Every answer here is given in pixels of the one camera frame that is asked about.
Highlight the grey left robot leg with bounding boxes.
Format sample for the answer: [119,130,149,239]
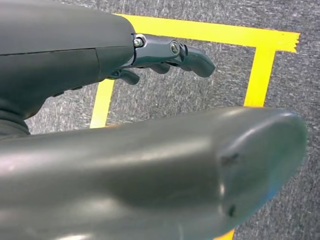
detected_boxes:
[0,105,309,240]

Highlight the yellow floor tape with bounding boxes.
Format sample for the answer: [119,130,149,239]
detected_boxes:
[89,13,300,240]

